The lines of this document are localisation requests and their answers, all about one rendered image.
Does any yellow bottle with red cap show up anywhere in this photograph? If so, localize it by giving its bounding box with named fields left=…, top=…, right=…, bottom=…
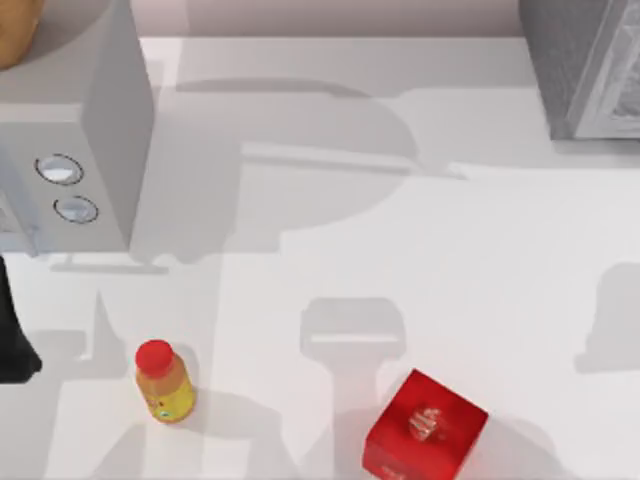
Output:
left=134, top=339, right=197, bottom=425

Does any red box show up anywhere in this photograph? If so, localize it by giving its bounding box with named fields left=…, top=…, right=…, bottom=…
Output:
left=361, top=368, right=490, bottom=480

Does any small microwave knob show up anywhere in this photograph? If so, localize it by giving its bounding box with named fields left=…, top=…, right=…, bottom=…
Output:
left=52, top=195, right=100, bottom=225

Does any pale microwave oven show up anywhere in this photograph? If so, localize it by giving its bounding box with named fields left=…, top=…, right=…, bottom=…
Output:
left=0, top=0, right=154, bottom=259

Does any large microwave knob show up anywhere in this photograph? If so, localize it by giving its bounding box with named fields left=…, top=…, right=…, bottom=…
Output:
left=33, top=153, right=85, bottom=187

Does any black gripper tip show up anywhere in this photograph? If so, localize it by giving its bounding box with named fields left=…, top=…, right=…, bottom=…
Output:
left=0, top=254, right=43, bottom=385

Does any orange-brown bread loaf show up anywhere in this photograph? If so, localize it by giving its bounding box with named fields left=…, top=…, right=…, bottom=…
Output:
left=0, top=0, right=42, bottom=70

